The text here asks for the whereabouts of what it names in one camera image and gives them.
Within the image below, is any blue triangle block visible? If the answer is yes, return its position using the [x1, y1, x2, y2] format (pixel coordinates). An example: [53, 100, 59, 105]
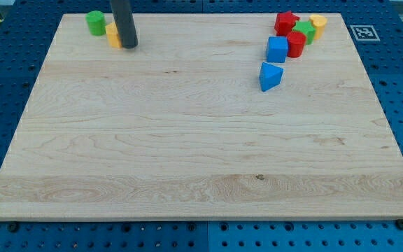
[259, 62, 284, 92]

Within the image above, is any yellow hexagon block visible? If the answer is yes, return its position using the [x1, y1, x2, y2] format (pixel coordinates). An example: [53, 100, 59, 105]
[105, 22, 122, 48]

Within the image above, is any wooden board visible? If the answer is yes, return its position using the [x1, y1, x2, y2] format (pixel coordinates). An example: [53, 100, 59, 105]
[0, 13, 403, 222]

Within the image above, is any blue cube block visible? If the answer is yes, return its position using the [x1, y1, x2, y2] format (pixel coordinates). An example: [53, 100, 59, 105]
[266, 36, 288, 63]

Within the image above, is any red cylinder block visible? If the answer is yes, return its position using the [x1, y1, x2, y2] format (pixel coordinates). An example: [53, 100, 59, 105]
[286, 31, 307, 58]

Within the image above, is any red star block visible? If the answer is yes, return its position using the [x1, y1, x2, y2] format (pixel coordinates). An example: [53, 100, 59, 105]
[274, 10, 300, 36]

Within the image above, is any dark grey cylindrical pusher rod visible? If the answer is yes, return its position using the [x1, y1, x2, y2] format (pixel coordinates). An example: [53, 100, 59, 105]
[110, 0, 138, 49]

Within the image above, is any green star block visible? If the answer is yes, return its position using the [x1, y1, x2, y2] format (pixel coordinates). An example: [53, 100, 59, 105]
[292, 21, 316, 45]

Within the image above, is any green cylinder block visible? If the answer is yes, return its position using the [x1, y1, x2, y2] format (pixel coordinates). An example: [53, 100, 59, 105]
[85, 10, 106, 36]

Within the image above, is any yellow cylinder block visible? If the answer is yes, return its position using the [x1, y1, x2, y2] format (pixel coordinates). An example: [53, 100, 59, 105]
[309, 14, 327, 40]

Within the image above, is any white fiducial marker tag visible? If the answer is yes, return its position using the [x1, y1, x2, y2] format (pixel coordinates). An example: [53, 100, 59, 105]
[350, 24, 380, 41]

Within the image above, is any black bolt front left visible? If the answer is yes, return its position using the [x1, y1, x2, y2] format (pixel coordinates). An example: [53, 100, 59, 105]
[6, 222, 20, 233]

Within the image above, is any black bolt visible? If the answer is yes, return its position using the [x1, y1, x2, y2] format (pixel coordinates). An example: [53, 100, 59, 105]
[6, 222, 20, 233]
[395, 219, 403, 230]

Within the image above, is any black bolt front right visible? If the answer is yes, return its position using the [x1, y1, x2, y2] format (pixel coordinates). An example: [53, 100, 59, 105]
[395, 219, 403, 230]

